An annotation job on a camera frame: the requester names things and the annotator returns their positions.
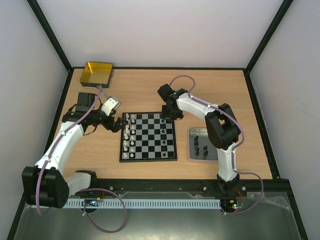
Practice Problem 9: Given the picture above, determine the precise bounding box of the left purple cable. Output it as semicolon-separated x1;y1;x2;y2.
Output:
36;85;111;216

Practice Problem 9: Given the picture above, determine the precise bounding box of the black and grey chessboard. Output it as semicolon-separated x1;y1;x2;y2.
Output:
119;112;178;163

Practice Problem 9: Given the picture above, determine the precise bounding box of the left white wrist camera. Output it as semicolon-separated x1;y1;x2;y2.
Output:
101;97;121;116

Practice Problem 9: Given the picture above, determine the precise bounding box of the black frame post right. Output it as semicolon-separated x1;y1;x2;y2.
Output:
245;0;294;72

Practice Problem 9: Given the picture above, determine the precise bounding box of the pink tray of black pieces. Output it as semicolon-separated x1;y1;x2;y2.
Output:
187;127;218;164

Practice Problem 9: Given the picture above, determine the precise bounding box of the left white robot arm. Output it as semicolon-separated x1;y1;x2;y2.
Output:
22;92;128;209

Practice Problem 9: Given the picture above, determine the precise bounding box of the purple cable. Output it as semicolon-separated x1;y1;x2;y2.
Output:
36;85;111;216
169;75;265;216

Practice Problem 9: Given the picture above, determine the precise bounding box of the black frame post left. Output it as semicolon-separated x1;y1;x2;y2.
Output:
27;0;72;72

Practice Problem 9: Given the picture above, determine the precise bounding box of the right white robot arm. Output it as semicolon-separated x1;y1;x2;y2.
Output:
157;84;242;196

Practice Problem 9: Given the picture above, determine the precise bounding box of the white slotted cable duct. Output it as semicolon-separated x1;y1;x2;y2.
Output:
64;198;221;210

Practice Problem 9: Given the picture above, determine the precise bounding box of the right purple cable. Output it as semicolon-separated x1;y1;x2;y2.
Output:
169;75;265;216

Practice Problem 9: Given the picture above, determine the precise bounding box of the yellow metal tin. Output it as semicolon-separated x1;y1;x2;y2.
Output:
79;61;114;90

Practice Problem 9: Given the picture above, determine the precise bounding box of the black frame post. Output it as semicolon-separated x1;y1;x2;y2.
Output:
27;0;72;72
245;0;294;72

